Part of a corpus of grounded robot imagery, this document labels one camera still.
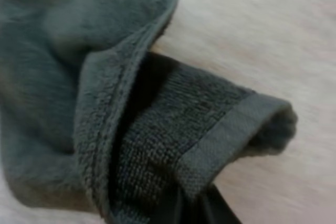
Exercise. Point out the grey-green towel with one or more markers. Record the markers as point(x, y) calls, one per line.
point(78, 77)

